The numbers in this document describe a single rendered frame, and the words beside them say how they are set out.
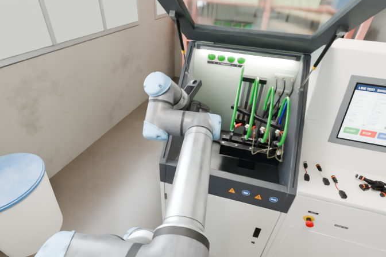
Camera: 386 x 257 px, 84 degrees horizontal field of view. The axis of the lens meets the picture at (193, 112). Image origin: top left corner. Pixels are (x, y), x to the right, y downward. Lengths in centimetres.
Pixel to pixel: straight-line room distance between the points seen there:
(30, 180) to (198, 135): 145
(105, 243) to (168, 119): 33
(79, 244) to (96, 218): 183
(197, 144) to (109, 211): 178
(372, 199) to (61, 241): 123
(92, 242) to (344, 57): 115
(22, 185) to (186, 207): 151
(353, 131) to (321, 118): 16
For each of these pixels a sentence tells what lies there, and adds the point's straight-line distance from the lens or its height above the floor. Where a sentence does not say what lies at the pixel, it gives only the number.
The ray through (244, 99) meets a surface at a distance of 144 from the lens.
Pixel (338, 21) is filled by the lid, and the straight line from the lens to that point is 96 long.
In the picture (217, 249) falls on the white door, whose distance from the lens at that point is 176.
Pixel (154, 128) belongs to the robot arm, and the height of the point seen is 145.
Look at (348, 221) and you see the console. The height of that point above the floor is 85.
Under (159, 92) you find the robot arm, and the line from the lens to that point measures 61.
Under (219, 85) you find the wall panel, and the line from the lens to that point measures 143.
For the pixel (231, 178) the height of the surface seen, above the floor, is 95.
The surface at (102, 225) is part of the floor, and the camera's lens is 216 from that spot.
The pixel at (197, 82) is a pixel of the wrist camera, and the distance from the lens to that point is 81.
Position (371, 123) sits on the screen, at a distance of 133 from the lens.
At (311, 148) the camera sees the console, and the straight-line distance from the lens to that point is 131.
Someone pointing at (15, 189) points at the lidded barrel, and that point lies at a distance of 181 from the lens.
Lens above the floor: 181
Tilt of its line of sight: 34 degrees down
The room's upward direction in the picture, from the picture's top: 3 degrees clockwise
